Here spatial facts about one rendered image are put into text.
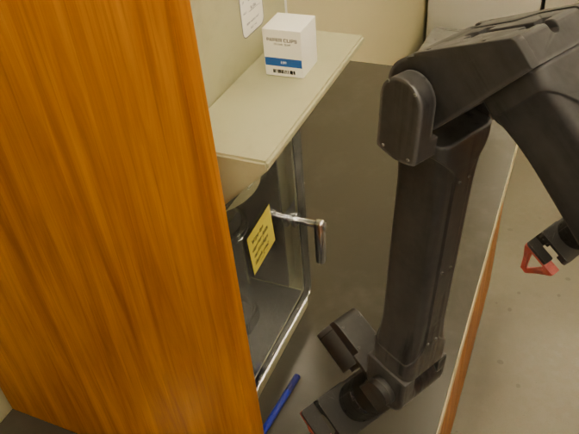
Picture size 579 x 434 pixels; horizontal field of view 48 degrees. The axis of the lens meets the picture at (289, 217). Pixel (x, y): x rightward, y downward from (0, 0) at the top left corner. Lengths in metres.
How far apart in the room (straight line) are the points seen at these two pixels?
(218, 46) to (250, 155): 0.16
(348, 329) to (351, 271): 0.55
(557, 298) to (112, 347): 2.07
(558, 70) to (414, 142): 0.11
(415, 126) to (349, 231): 0.98
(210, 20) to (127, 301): 0.34
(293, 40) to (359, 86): 1.22
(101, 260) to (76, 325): 0.17
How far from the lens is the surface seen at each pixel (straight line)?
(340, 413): 0.91
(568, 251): 1.18
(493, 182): 1.62
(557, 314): 2.65
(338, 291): 1.31
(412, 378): 0.73
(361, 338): 0.81
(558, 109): 0.44
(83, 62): 0.60
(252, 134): 0.71
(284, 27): 0.80
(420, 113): 0.47
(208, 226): 0.63
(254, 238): 0.93
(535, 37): 0.44
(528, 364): 2.46
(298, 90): 0.78
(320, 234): 1.06
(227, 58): 0.80
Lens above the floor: 1.88
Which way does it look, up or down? 39 degrees down
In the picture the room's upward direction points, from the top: 5 degrees counter-clockwise
